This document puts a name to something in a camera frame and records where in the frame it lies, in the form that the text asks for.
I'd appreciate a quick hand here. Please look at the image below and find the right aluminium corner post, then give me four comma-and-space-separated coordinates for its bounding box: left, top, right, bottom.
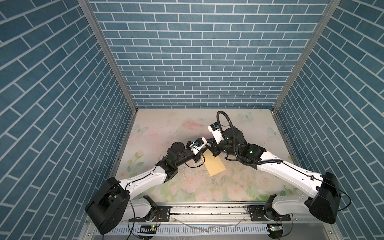
272, 0, 341, 115

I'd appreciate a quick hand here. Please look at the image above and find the right controller board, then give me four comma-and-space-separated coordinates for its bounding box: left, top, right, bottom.
269, 224, 284, 232

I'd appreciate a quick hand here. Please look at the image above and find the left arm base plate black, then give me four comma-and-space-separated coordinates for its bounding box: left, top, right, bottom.
129, 206, 171, 223

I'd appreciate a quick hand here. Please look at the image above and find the left controller board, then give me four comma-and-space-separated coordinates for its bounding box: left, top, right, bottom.
138, 226, 158, 235

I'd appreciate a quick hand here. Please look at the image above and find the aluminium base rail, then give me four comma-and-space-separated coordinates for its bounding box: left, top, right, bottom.
85, 202, 337, 226

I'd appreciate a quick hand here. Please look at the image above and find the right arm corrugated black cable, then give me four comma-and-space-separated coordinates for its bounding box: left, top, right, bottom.
215, 110, 284, 167

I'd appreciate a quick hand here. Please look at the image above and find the aluminium corner post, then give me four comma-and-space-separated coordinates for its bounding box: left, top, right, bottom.
272, 0, 341, 115
78, 0, 138, 115

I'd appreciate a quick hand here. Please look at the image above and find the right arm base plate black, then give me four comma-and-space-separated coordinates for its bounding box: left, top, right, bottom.
246, 205, 292, 222

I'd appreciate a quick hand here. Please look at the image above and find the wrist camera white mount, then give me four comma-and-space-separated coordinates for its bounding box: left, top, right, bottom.
189, 137, 207, 156
208, 122, 224, 144

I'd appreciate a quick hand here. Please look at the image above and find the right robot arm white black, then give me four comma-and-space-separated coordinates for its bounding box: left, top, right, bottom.
207, 124, 342, 224

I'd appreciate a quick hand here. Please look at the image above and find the controller board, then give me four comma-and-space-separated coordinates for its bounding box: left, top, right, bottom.
138, 226, 158, 235
269, 224, 284, 232

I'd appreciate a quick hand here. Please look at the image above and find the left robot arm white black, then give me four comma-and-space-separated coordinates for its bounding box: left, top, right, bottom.
85, 142, 209, 235

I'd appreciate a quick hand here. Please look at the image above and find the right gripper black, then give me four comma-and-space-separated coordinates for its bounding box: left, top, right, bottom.
202, 135, 240, 158

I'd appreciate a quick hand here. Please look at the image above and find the white slotted cable duct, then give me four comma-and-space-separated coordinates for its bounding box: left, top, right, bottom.
107, 224, 270, 237

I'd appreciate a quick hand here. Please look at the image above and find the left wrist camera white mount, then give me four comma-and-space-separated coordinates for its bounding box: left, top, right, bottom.
189, 137, 207, 156

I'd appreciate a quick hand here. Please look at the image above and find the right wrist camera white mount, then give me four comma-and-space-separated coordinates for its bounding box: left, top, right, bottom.
208, 122, 224, 144

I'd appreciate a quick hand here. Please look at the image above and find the left aluminium corner post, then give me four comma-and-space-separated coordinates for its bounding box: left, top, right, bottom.
78, 0, 138, 115

